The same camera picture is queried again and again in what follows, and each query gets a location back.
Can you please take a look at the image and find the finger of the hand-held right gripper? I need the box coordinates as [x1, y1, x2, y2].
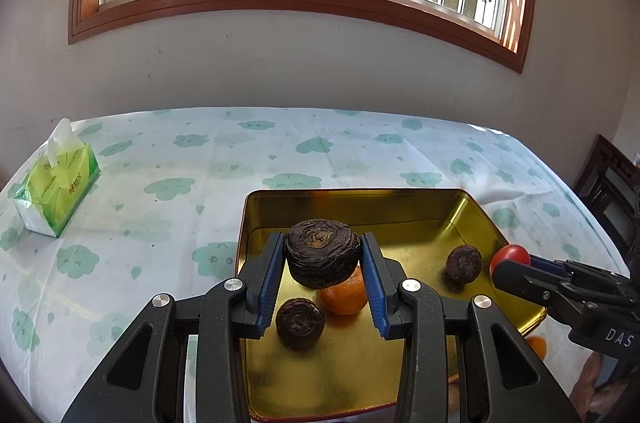
[491, 259, 632, 325]
[529, 254, 634, 300]

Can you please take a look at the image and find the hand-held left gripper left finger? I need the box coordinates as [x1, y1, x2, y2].
[60, 230, 287, 423]

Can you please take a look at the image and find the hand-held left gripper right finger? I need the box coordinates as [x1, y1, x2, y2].
[361, 231, 583, 423]

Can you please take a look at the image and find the red cherry tomato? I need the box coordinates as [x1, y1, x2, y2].
[489, 244, 532, 276]

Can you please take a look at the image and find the orange mandarin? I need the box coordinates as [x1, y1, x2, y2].
[319, 267, 369, 316]
[525, 334, 548, 360]

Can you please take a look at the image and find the dark wrinkled dried fruit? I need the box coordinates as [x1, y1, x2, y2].
[275, 297, 326, 348]

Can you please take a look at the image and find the small dark pastry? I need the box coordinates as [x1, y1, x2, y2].
[445, 246, 483, 288]

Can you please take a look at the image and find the large dark brown pastry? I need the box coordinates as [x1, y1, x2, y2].
[284, 219, 362, 290]

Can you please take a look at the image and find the red and gold tin box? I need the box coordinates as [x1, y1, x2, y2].
[235, 188, 548, 421]

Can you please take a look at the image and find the person's right hand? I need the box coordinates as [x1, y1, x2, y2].
[570, 348, 621, 411]

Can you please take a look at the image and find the dark wooden chair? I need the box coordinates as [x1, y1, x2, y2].
[572, 133, 640, 264]

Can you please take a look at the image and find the cloud print tablecloth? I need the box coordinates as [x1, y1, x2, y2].
[0, 106, 628, 423]

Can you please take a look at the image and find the green tissue box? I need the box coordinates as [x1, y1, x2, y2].
[12, 118, 102, 238]

